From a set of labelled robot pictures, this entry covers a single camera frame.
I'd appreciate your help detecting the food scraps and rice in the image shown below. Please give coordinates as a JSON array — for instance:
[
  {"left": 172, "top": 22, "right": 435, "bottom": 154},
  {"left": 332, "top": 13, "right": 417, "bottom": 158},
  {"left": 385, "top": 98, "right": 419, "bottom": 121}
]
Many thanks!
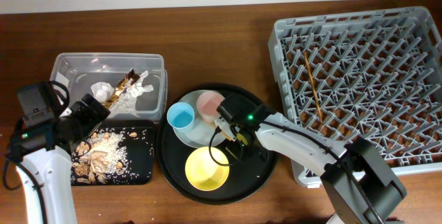
[{"left": 70, "top": 131, "right": 155, "bottom": 185}]

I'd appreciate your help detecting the yellow bowl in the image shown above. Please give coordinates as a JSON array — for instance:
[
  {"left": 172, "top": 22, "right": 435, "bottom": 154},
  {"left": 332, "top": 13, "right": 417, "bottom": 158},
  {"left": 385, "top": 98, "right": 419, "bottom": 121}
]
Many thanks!
[{"left": 184, "top": 147, "right": 230, "bottom": 192}]

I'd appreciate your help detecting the white napkin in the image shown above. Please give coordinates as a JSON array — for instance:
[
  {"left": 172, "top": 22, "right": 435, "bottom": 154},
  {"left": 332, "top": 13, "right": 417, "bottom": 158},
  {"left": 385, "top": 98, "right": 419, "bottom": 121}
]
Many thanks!
[{"left": 90, "top": 70, "right": 154, "bottom": 118}]

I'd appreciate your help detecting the gold brown candy wrapper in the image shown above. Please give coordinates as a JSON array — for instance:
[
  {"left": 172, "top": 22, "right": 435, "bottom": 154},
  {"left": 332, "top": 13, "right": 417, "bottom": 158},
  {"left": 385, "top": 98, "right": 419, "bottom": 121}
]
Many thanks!
[{"left": 103, "top": 68, "right": 140, "bottom": 109}]

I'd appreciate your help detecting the blue plastic cup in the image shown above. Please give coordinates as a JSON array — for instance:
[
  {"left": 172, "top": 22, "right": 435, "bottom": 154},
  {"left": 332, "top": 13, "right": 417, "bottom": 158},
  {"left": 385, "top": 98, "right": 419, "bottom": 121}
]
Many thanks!
[{"left": 166, "top": 102, "right": 195, "bottom": 133}]

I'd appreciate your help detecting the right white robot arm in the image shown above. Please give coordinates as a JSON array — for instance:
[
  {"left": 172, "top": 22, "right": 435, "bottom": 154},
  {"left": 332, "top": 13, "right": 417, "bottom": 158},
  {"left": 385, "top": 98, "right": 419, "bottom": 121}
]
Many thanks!
[{"left": 218, "top": 105, "right": 407, "bottom": 223}]

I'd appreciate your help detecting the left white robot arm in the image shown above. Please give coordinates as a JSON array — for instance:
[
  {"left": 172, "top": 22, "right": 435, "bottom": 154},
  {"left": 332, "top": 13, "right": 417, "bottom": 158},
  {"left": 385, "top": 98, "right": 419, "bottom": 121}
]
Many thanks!
[{"left": 6, "top": 94, "right": 109, "bottom": 223}]

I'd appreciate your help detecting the clear plastic waste bin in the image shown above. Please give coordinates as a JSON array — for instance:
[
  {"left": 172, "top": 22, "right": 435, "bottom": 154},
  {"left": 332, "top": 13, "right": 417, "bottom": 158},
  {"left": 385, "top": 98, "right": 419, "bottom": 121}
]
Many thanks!
[{"left": 50, "top": 53, "right": 167, "bottom": 122}]

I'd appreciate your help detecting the grey dishwasher rack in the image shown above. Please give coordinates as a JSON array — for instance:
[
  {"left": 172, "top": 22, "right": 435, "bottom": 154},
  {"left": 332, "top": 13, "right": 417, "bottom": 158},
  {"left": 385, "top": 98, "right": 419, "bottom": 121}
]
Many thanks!
[{"left": 268, "top": 7, "right": 441, "bottom": 176}]

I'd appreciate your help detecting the black rectangular tray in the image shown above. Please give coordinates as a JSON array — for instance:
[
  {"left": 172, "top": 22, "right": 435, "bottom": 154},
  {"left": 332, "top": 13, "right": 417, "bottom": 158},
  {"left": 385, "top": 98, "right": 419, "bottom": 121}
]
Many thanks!
[{"left": 68, "top": 120, "right": 155, "bottom": 187}]

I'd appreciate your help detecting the grey round plate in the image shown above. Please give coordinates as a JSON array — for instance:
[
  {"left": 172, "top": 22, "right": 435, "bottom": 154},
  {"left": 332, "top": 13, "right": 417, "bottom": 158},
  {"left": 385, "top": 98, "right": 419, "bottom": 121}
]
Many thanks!
[{"left": 173, "top": 90, "right": 210, "bottom": 148}]

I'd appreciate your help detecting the white label on bin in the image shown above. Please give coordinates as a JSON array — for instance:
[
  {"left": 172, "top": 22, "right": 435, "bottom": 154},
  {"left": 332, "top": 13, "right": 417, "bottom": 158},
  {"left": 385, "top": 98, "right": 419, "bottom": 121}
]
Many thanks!
[{"left": 55, "top": 72, "right": 69, "bottom": 88}]

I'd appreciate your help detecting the pink plastic cup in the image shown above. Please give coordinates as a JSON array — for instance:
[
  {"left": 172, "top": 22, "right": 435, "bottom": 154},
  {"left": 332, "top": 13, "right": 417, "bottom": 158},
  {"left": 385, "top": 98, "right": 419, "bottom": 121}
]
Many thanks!
[{"left": 196, "top": 91, "right": 224, "bottom": 122}]

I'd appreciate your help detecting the round black serving tray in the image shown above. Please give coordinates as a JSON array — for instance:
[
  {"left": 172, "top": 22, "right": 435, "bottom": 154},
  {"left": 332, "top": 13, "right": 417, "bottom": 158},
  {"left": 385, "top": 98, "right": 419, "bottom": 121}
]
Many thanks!
[{"left": 156, "top": 84, "right": 280, "bottom": 205}]

